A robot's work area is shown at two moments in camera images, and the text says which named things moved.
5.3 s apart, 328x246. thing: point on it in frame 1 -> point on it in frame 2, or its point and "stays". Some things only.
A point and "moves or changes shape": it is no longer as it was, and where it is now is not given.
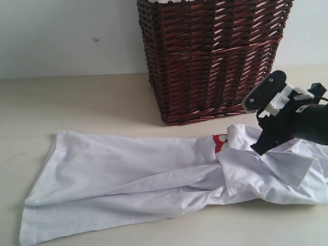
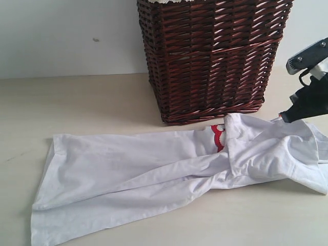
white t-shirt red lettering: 88,182 moves or changes shape
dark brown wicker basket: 204,57 stays
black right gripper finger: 269,140 -> 304,106
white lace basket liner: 168,1 stays
